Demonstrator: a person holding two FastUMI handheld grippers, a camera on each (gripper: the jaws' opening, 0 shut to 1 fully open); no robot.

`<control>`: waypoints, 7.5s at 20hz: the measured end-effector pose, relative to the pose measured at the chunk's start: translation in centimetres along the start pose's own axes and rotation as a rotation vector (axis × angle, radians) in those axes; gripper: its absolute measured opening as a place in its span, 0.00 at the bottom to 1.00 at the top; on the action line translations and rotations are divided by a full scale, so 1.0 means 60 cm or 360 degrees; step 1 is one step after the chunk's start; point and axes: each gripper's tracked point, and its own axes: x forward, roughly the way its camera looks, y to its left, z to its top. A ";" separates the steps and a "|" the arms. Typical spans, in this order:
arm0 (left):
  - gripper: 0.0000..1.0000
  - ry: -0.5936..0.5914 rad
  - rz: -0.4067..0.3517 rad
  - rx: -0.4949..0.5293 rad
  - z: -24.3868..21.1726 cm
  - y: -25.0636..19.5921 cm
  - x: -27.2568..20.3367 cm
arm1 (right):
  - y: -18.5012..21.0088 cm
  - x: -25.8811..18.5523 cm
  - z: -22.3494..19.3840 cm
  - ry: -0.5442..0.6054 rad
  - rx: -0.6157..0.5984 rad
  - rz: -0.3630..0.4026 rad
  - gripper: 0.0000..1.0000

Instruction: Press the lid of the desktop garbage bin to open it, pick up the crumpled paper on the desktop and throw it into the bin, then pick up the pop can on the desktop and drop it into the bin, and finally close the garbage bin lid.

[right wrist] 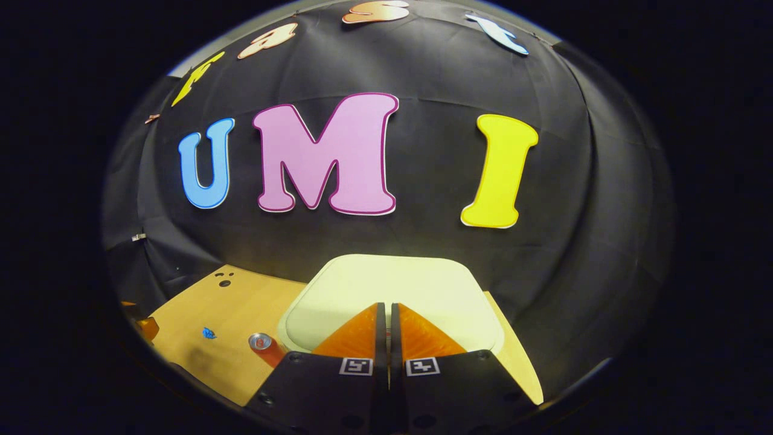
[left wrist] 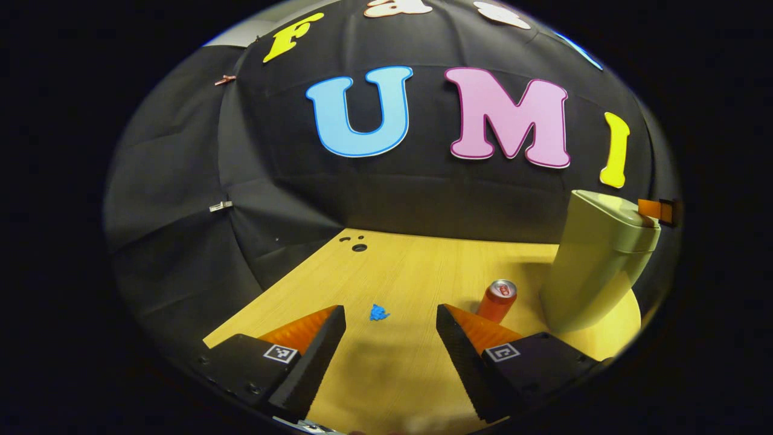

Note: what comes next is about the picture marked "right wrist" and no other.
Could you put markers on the orange pop can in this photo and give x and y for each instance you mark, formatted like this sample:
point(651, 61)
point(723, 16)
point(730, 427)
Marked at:
point(269, 353)

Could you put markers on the black backdrop cloth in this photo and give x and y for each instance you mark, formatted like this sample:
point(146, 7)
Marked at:
point(435, 151)

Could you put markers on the blue paper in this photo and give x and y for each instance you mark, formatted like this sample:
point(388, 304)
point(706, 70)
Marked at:
point(208, 333)

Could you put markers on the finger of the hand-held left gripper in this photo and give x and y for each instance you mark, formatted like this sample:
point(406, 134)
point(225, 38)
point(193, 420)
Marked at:
point(148, 328)

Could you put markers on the pale green desktop garbage bin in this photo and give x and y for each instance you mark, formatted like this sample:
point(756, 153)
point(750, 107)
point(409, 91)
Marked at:
point(386, 284)

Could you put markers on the copper metal clip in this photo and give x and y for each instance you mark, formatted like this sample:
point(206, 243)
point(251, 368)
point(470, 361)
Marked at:
point(152, 118)

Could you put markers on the wooden desktop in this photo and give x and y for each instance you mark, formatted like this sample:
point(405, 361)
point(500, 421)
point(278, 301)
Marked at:
point(241, 308)

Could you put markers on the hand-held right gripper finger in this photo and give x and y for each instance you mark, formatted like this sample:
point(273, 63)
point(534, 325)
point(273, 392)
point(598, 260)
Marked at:
point(381, 344)
point(395, 344)

